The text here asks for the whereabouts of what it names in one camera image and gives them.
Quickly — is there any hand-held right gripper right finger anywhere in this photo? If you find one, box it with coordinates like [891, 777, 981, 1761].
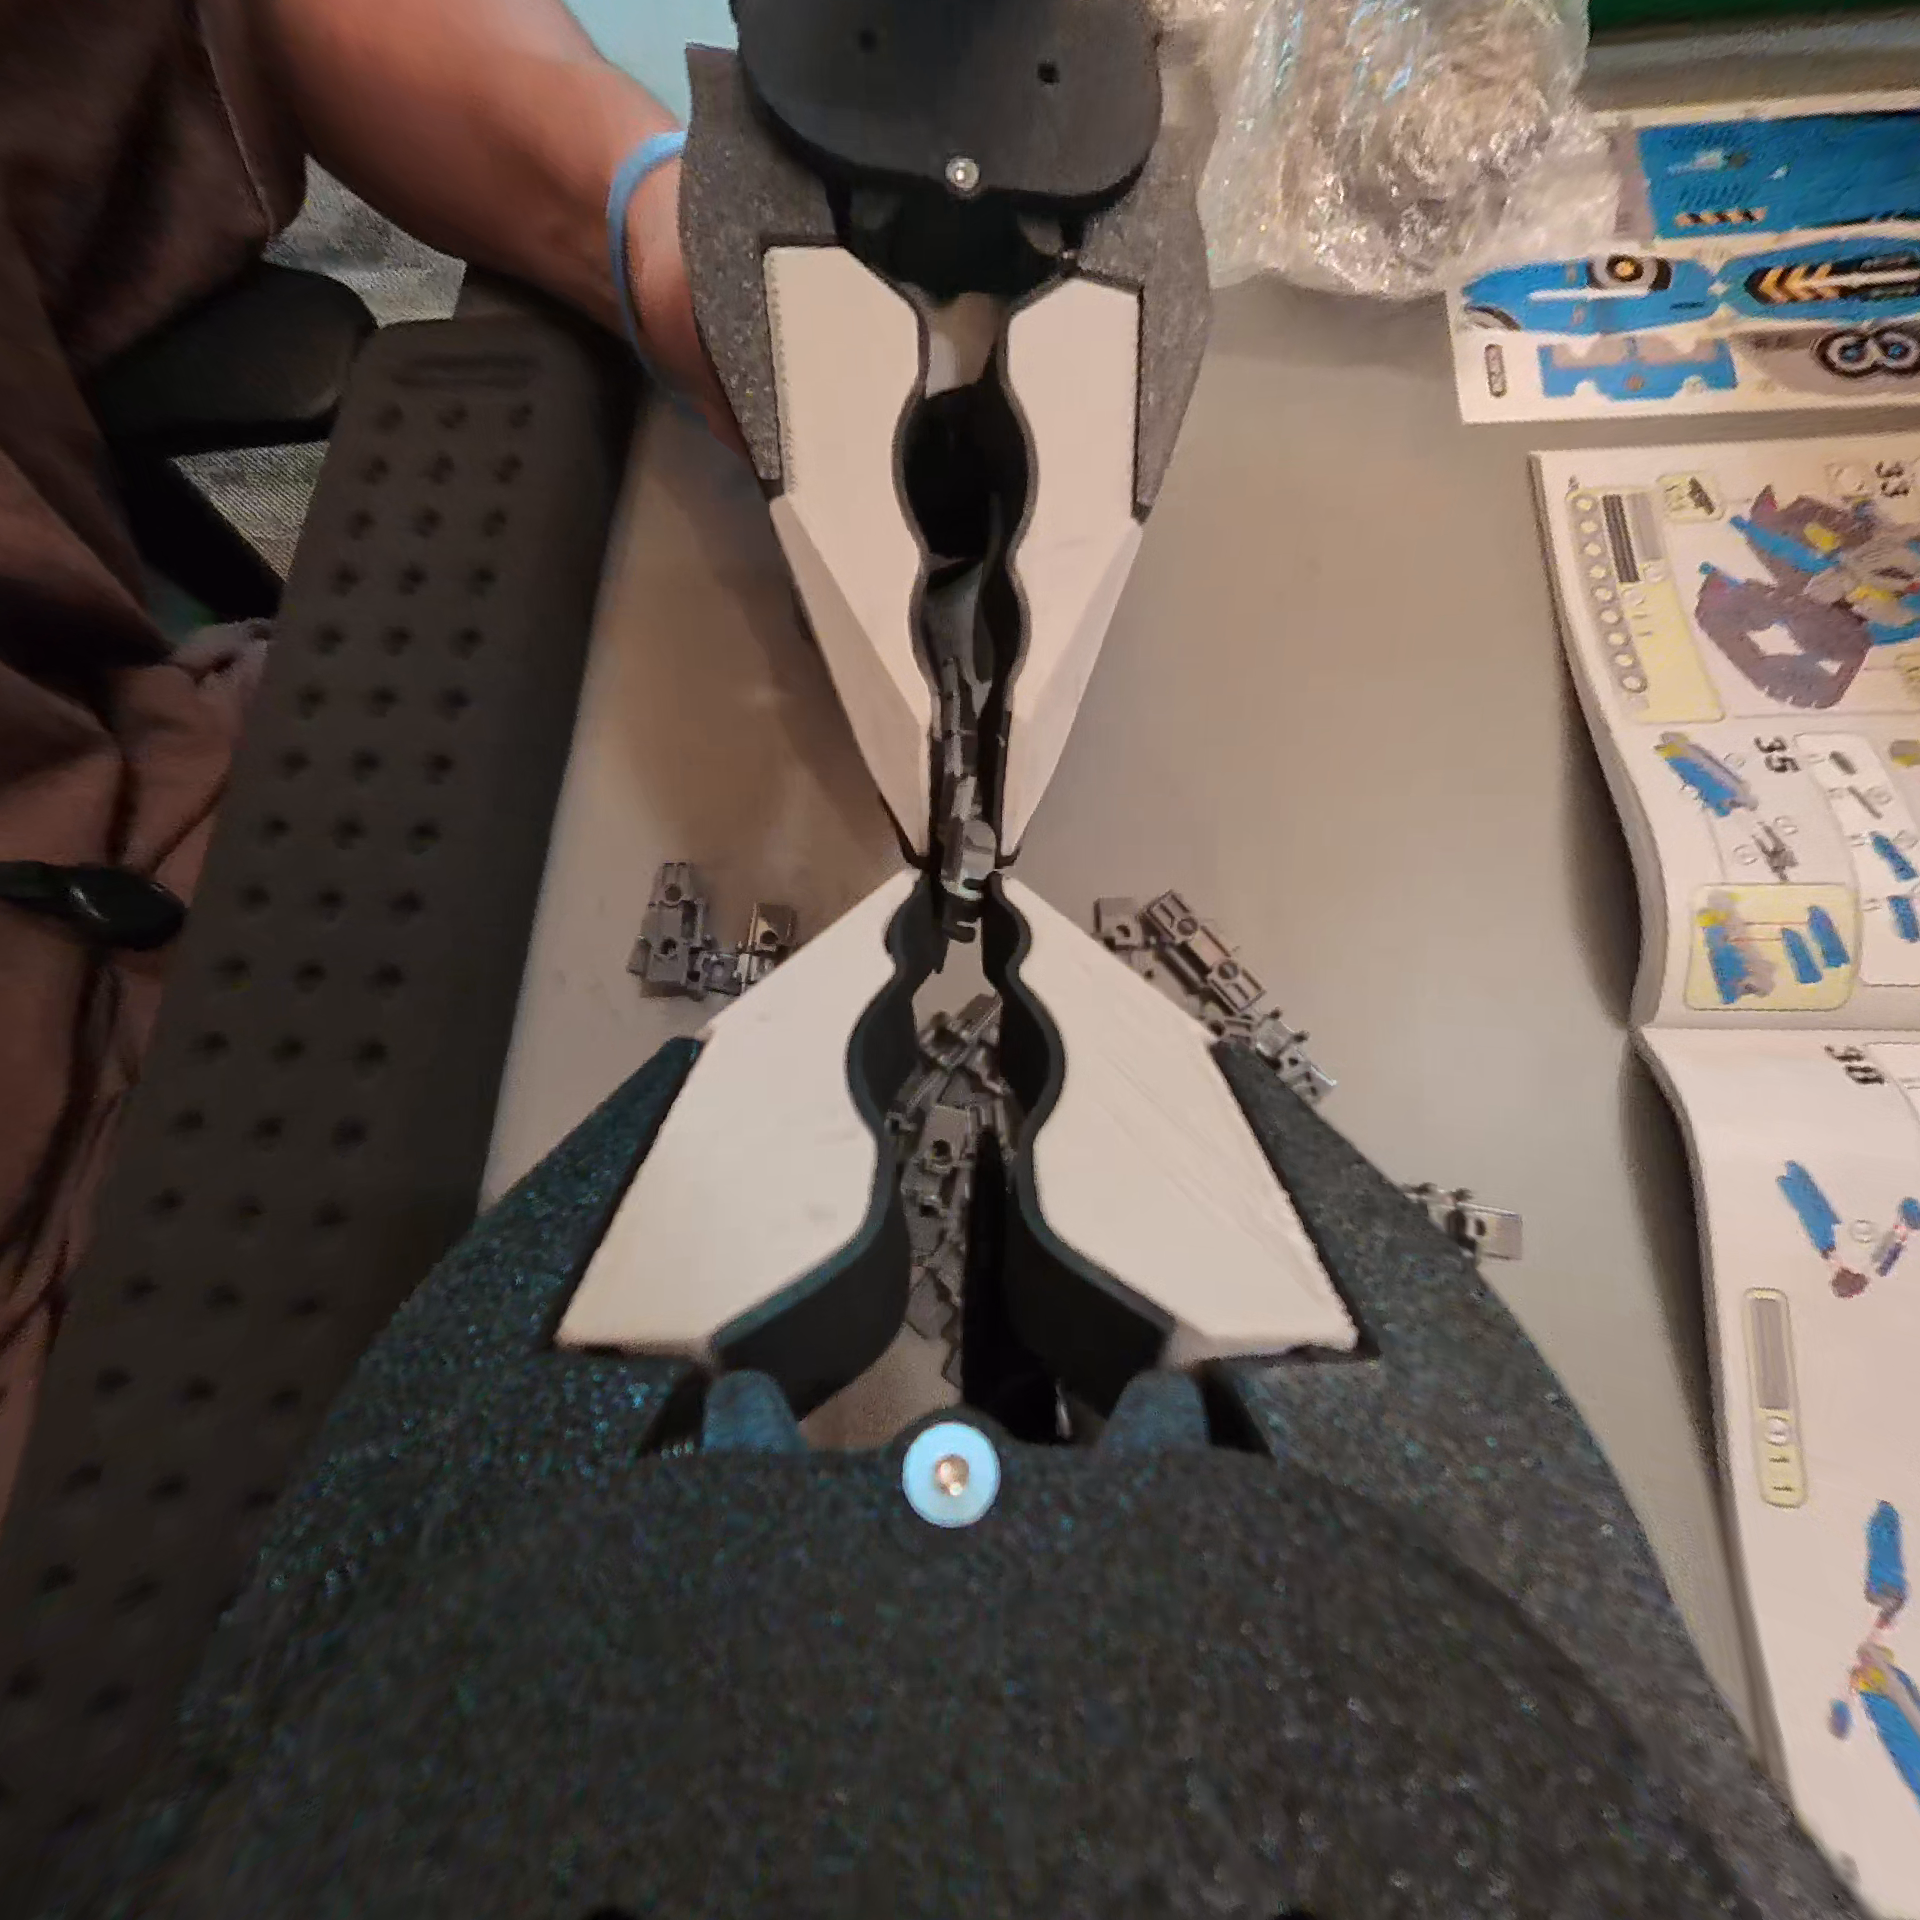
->
[981, 878, 1360, 1422]

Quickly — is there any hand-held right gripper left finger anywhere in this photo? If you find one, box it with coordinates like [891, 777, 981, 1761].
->
[554, 878, 927, 1422]

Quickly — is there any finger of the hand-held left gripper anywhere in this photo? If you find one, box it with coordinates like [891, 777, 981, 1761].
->
[762, 244, 948, 873]
[986, 275, 1147, 876]

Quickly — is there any pile of grey track links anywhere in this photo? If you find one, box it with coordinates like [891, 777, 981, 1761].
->
[626, 860, 1341, 1391]

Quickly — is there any grey track link chain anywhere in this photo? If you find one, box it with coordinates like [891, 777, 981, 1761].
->
[918, 511, 1006, 941]

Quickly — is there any person's left forearm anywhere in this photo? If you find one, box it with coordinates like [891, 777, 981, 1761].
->
[262, 0, 741, 457]

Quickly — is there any grey desk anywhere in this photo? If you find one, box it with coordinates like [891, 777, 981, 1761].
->
[481, 0, 1920, 1801]

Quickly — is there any blue wristband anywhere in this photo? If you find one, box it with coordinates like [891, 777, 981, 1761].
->
[604, 129, 695, 409]

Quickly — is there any crumpled clear plastic bag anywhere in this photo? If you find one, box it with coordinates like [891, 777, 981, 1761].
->
[1182, 0, 1624, 298]

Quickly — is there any black perforated chair armrest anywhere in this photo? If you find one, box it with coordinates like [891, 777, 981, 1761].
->
[0, 319, 649, 1801]

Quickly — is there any blue sticker sheet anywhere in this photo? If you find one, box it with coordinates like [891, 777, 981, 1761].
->
[1443, 95, 1920, 429]

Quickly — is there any instruction booklet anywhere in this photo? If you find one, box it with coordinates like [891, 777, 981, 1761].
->
[1526, 431, 1920, 1896]

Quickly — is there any black strap with buckle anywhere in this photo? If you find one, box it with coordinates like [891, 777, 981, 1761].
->
[0, 860, 192, 955]

